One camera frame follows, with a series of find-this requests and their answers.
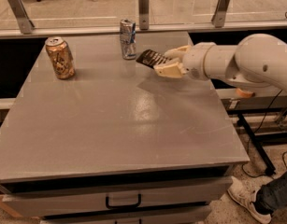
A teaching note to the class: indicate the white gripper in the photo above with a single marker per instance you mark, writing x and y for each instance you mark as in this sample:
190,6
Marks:
193,62

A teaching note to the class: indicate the black rxbar chocolate bar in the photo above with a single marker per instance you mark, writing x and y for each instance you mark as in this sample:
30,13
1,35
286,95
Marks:
150,58

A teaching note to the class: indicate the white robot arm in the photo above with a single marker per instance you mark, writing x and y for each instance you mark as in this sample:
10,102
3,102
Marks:
257,61

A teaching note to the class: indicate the silver blue redbull can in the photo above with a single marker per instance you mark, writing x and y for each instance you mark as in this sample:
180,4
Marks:
128,39

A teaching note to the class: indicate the orange lacroix soda can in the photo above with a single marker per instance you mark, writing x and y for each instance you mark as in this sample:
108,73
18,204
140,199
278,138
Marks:
60,56

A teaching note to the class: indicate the orange tape roll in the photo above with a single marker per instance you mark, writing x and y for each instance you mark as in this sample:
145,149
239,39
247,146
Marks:
244,94

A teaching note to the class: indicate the black metal stand leg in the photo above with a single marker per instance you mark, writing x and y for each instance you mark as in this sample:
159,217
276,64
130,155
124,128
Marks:
270,168

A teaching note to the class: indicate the white sneaker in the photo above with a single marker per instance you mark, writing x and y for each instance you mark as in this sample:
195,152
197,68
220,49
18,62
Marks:
246,199

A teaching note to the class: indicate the lower grey drawer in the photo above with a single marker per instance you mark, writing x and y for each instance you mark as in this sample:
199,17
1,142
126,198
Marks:
175,215

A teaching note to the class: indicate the grey drawer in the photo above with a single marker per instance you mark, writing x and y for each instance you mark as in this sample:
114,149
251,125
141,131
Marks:
175,215
62,202

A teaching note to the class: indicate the blue jeans leg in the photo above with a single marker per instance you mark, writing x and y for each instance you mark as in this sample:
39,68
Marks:
272,196

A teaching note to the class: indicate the upper grey drawer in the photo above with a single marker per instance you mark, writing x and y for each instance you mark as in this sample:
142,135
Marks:
62,202

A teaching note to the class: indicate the right metal glass bracket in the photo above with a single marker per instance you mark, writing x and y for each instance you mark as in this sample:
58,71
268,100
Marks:
219,16

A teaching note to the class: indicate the metal glass bracket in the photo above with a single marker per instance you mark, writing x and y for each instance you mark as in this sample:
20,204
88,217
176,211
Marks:
24,23
219,16
143,10

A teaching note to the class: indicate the middle metal glass bracket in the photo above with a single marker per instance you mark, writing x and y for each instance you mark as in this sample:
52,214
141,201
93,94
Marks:
143,10

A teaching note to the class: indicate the left metal glass bracket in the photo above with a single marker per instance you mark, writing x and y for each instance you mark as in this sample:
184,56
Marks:
24,23

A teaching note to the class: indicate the black drawer handle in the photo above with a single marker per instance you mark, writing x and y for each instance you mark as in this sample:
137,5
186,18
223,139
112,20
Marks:
123,201

